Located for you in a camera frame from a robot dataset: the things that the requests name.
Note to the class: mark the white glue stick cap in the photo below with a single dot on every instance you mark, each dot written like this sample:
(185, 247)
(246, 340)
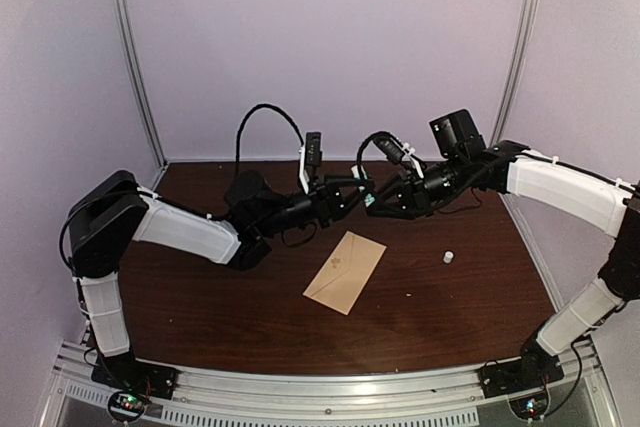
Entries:
(448, 257)

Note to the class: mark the left aluminium corner post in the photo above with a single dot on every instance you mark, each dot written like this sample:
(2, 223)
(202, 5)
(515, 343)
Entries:
(134, 70)

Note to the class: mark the aluminium front frame rail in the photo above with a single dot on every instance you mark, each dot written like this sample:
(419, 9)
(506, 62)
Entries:
(441, 397)

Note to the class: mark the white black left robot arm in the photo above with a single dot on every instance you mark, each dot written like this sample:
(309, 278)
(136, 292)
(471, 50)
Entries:
(99, 229)

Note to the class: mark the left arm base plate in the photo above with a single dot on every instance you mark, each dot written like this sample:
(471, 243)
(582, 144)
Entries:
(137, 387)

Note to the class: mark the tan paper envelope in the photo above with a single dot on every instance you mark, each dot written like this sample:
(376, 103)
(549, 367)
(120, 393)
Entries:
(343, 276)

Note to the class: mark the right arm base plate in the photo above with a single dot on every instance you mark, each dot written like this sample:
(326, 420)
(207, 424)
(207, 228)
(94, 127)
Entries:
(525, 383)

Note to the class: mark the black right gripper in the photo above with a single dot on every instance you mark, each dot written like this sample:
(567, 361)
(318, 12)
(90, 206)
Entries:
(413, 195)

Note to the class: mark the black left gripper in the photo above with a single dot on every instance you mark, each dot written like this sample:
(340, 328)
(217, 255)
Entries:
(330, 202)

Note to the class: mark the aluminium corner post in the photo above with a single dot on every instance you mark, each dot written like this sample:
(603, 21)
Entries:
(525, 27)
(134, 70)

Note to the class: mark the right aluminium corner post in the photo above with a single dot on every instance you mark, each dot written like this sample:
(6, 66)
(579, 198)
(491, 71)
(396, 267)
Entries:
(525, 27)

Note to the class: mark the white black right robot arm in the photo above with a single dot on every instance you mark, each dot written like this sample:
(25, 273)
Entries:
(512, 168)

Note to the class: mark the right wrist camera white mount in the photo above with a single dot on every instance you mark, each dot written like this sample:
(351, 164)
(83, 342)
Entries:
(398, 152)

